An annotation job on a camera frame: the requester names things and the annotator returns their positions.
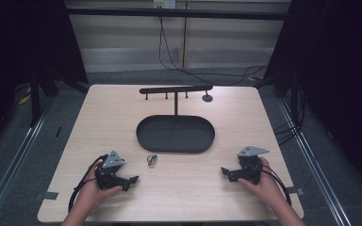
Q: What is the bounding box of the metal floor rail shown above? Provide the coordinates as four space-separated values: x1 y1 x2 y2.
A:
277 99 354 226
0 103 53 226

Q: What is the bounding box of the bundle of black floor cables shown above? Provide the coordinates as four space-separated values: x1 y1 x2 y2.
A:
272 84 307 147

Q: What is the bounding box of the person's left hand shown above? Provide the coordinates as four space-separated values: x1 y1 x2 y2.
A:
75 178 123 214

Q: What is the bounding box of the grey tape strip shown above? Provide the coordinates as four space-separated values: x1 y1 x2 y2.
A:
34 191 59 202
286 186 305 196

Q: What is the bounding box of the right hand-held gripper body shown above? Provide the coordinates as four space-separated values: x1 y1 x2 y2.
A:
237 145 271 186

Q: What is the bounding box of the black hanger stand with tray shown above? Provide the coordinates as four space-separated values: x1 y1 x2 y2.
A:
136 84 217 154

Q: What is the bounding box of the left hand-held gripper cable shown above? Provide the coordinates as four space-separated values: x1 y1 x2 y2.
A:
67 153 109 213

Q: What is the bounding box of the small metal key ring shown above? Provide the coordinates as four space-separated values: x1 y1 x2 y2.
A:
146 153 158 168

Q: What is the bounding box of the black metal stand leg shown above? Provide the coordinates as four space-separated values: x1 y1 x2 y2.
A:
28 74 42 128

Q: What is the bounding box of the dark curtain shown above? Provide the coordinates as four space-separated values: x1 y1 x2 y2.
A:
0 0 90 149
263 0 362 199

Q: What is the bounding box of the white wall socket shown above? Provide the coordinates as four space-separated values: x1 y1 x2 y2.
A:
153 0 177 9

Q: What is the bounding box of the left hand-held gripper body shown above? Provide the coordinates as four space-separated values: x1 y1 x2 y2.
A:
94 150 130 191

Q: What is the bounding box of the person's right hand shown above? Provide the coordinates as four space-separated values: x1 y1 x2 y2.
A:
237 156 286 209

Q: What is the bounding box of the yellow floor tape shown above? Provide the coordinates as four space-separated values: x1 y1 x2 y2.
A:
18 88 32 106

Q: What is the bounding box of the black horizontal frame bar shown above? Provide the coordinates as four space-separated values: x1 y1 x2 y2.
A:
66 7 289 22

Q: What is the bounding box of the right hand-held gripper cable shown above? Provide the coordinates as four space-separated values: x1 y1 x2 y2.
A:
259 163 293 207

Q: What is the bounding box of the black hanging wall cable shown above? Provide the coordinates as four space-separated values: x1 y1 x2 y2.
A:
157 15 271 87

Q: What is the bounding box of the hand-held gripper cable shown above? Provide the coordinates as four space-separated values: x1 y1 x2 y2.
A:
259 163 293 207
67 153 109 213

